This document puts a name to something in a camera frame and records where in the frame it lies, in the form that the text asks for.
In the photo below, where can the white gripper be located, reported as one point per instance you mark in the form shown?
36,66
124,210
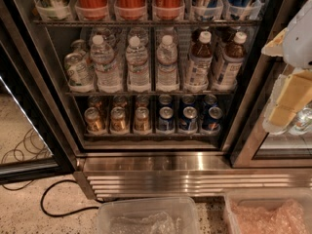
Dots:
299,44

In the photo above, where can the blue pepsi can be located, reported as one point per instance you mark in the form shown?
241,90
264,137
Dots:
166,119
211,121
165,101
187,100
209,101
188,119

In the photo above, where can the right glass fridge door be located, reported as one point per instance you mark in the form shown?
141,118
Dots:
251,145

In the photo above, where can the blue red can left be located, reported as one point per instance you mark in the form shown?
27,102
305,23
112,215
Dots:
204,9

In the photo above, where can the stainless steel fridge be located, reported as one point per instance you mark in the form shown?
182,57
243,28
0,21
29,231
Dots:
133,165

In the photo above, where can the red coca-cola can right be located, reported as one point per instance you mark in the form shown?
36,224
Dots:
167,9

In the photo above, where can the red coca-cola can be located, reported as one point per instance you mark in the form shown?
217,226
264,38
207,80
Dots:
167,9
93,9
130,9

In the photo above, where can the gold can back right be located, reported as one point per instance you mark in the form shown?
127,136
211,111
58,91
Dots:
142,101

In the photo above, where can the gold can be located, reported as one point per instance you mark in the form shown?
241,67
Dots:
142,119
142,101
120,101
93,119
95,101
118,119

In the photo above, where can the gold can front right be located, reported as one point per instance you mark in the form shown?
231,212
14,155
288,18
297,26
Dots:
142,119

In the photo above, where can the gold can back middle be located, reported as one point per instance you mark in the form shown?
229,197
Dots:
120,101

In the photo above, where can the red coca-cola can middle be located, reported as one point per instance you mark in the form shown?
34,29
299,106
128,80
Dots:
130,9

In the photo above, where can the gold can front middle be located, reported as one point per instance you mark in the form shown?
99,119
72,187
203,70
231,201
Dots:
118,119

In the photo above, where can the gold can back left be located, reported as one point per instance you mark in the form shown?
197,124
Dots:
95,101

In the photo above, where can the gold can front left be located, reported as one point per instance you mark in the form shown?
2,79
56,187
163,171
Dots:
93,119

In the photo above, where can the silver green can front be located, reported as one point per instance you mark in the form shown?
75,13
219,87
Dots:
80,78

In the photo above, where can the silver green can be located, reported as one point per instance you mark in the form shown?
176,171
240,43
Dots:
80,78
80,46

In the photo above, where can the red coca-cola can left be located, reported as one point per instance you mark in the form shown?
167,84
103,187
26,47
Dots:
93,9

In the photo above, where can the silver green can back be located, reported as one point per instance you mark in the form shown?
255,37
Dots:
80,46

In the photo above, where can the green white can top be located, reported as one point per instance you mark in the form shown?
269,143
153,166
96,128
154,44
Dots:
53,9

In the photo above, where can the open glass fridge door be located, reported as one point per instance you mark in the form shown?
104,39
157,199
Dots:
24,83

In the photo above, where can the iced tea bottle right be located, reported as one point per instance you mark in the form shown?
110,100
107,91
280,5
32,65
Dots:
228,62

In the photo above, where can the iced tea bottle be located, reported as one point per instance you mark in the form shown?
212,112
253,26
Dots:
198,67
228,62

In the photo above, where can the iced tea bottle left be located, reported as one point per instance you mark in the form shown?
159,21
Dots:
198,67

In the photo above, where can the water bottle front right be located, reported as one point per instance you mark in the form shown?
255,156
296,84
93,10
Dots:
166,55

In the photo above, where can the water bottle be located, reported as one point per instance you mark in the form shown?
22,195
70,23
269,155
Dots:
166,55
138,66
106,65

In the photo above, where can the clear plastic bin right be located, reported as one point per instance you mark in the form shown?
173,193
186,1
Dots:
270,199

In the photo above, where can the clear plastic bin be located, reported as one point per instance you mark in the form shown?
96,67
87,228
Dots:
270,199
183,207

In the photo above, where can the pink bubble wrap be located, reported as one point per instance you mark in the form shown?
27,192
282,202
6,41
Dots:
286,219

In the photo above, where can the water bottle front middle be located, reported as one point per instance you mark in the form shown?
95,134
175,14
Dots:
138,66

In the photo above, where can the water bottle front left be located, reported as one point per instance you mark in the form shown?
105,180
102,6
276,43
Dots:
106,65

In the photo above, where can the clear bubble wrap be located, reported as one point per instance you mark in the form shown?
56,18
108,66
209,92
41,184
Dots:
161,223

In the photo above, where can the clear plastic bin left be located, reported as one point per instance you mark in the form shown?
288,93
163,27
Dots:
183,207

